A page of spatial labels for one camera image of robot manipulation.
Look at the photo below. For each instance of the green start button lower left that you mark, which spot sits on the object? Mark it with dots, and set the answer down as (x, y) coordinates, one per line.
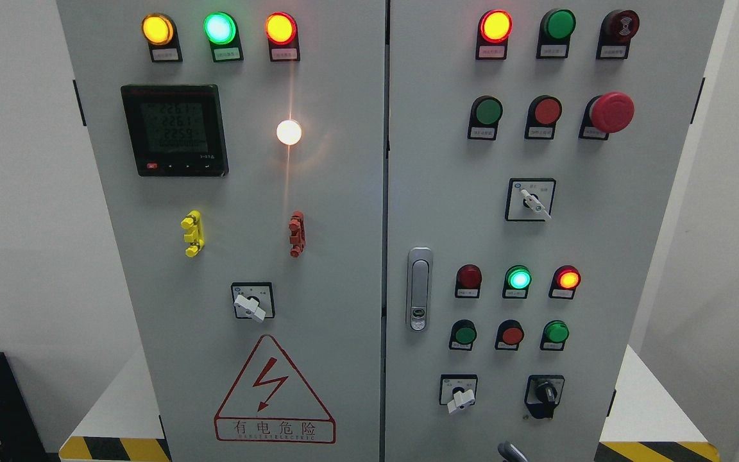
(462, 335)

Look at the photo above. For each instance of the green push button upper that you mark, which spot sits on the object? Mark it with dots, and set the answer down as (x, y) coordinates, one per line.
(485, 113)

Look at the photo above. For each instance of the green push button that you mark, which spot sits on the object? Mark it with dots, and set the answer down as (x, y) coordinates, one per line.
(485, 113)
(554, 336)

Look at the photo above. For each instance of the red push button lower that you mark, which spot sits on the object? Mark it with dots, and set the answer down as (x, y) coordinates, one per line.
(509, 336)

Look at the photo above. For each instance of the red push button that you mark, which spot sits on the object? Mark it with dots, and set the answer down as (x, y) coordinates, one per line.
(542, 116)
(509, 336)

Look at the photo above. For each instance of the green push button lower right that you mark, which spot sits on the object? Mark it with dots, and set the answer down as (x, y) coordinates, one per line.
(554, 336)

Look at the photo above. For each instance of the red push button upper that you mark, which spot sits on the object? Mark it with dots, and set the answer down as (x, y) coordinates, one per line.
(542, 116)

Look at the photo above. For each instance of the red emergency stop button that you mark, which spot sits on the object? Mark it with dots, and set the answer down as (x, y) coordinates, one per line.
(609, 113)

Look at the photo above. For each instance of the red test terminal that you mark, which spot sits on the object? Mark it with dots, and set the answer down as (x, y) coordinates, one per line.
(297, 239)

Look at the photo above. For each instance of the red indicator light middle left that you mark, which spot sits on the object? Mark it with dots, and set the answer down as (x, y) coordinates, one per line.
(468, 282)

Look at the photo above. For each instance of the red indicator light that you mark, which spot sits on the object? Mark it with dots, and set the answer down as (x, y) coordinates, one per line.
(565, 281)
(468, 282)
(282, 32)
(493, 31)

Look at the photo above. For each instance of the white lit indicator lamp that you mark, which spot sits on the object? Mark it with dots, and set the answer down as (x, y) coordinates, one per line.
(289, 132)

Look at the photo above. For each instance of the green indicator light middle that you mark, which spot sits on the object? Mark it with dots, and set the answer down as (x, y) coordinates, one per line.
(517, 281)

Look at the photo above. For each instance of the green indicator light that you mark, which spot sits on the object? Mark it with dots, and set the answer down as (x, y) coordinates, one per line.
(517, 281)
(223, 37)
(555, 31)

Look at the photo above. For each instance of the grey left cabinet door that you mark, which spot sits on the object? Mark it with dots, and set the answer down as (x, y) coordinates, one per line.
(327, 300)

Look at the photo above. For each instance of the grey cabinet door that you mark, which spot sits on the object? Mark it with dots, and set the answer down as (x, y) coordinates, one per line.
(448, 193)
(327, 300)

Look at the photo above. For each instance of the yellow test terminal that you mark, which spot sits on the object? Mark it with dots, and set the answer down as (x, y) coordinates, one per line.
(193, 233)

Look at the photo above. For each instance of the grey right cabinet door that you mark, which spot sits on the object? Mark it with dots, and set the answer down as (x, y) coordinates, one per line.
(448, 193)

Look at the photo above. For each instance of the red lightning warning sticker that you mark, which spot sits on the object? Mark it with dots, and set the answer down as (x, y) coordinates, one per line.
(270, 401)

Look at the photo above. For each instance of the red indicator light middle right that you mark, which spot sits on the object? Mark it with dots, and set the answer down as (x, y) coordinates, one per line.
(565, 281)

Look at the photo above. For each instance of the black digital power meter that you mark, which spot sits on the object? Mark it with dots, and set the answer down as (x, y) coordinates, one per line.
(176, 130)

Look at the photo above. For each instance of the red indicator light top left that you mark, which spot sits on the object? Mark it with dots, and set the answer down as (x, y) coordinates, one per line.
(282, 32)

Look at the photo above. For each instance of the red indicator light top right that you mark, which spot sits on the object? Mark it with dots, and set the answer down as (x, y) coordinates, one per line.
(493, 31)

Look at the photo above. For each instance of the green indicator light top left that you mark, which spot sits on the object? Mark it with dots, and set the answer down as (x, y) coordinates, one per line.
(223, 37)

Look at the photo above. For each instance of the green indicator light top right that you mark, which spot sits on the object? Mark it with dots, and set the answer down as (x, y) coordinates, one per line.
(555, 31)

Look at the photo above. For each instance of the yellow indicator light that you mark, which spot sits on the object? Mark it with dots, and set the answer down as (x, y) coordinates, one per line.
(162, 38)

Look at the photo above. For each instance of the red buzzer alarm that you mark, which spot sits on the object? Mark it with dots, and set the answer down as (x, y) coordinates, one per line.
(616, 32)

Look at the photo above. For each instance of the white platform with hazard stripes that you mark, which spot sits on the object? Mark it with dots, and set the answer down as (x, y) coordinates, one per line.
(644, 424)

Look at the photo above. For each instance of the silver door lock handle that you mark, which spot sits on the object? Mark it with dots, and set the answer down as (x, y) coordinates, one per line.
(419, 273)

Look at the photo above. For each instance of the left door rotary selector switch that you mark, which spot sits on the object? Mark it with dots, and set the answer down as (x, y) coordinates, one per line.
(253, 301)

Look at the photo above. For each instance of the upper right rotary selector switch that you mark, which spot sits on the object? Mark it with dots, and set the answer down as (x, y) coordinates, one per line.
(530, 199)

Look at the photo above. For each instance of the lower white rotary selector switch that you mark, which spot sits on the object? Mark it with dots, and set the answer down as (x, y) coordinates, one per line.
(457, 391)

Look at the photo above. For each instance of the black knob selector switch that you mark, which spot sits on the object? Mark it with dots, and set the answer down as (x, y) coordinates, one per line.
(543, 394)

